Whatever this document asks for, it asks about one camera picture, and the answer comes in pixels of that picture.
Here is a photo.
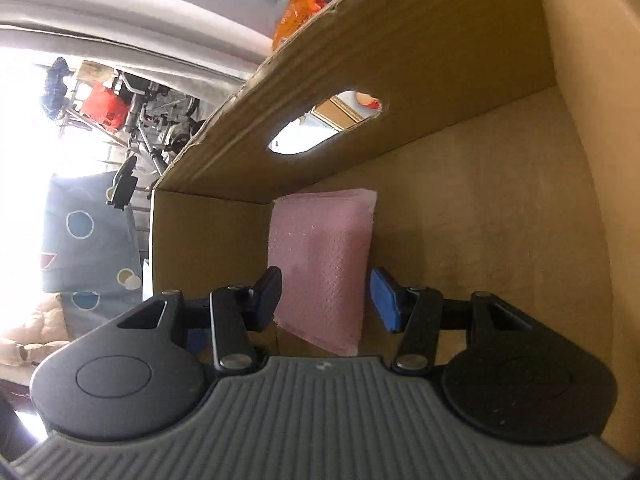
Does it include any blue spotted blanket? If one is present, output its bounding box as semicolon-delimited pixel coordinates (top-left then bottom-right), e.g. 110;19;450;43
40;170;143;341

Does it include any wheelchair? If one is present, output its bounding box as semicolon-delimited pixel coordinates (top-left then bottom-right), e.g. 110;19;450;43
60;72;207;211

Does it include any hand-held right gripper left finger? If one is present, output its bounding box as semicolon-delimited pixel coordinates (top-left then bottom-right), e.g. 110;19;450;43
116;266;283;375

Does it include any beige quilted cloth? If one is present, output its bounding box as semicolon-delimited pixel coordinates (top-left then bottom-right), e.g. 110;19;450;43
0;292;73;368

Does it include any blue hanging garment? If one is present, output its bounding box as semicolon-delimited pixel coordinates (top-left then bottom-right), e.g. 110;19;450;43
42;57;71;121

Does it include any orange plastic bag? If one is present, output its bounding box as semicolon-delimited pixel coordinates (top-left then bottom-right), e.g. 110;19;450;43
272;0;331;52

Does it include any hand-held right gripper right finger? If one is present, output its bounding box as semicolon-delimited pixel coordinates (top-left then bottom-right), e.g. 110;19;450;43
370;267;535;376

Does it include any red bag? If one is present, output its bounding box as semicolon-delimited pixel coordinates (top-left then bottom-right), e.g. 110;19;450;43
80;82;132;133

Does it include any pink textured cloth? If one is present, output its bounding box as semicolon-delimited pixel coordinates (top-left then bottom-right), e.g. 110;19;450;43
266;187;378;356

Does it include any brown cardboard box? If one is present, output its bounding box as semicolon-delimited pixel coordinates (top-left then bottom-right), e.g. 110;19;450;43
150;0;640;466

